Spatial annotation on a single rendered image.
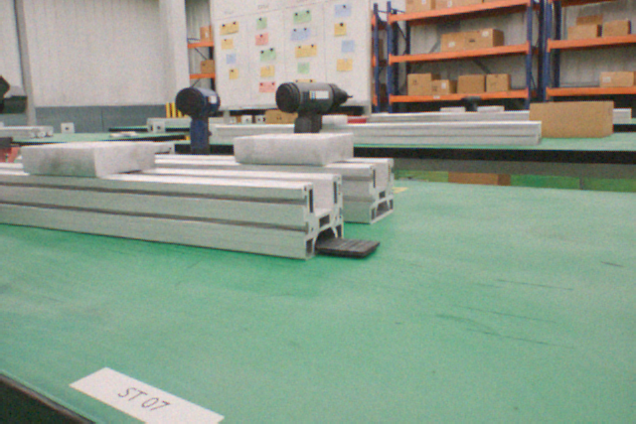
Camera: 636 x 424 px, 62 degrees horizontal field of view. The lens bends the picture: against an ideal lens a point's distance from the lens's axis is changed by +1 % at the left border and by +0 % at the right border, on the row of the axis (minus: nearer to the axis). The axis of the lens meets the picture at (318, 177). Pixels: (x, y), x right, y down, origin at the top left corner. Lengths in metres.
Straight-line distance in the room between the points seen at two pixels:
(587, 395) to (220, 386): 0.22
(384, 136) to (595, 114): 0.88
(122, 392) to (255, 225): 0.31
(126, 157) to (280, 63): 3.44
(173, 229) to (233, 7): 3.94
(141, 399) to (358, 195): 0.48
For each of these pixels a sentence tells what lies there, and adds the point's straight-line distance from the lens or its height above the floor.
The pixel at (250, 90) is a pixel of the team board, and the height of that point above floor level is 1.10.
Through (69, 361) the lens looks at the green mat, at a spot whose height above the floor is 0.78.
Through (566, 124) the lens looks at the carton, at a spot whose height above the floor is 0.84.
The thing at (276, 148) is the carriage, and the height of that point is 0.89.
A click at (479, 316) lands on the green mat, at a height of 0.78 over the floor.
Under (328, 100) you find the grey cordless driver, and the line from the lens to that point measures 1.06.
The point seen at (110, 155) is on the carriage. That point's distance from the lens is 0.79.
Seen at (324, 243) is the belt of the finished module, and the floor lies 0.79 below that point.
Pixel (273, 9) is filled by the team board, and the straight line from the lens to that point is 4.28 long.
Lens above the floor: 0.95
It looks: 8 degrees down
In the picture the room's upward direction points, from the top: 2 degrees counter-clockwise
